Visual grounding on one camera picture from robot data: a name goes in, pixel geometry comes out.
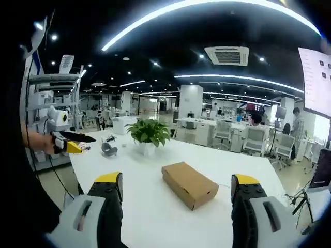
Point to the green potted plant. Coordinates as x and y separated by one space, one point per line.
148 131

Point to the grey curved holder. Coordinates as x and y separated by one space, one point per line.
108 149

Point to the white pillar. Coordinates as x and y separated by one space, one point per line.
190 100

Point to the white storage box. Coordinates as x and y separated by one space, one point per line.
124 125

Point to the large wall screen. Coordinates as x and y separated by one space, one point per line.
316 82

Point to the long ceiling light strip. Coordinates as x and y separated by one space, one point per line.
181 10

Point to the small black item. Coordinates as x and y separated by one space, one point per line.
110 139

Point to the white office chair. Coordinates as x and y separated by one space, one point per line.
223 133
285 147
256 140

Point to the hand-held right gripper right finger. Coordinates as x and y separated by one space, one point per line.
245 211

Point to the brown cardboard shoe box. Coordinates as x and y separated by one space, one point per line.
188 180

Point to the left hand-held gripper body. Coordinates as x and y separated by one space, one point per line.
55 121

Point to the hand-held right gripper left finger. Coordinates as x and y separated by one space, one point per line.
108 206

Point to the person's dark clothing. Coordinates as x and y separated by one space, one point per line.
15 180

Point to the black tripod stand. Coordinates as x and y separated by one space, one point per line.
301 200

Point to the thin ceiling light strip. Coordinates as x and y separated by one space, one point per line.
245 78

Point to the ceiling air conditioner vent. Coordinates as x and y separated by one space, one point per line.
227 55

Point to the dark monitor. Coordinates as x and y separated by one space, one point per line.
322 168

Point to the metal shelf rack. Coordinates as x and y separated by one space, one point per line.
51 85

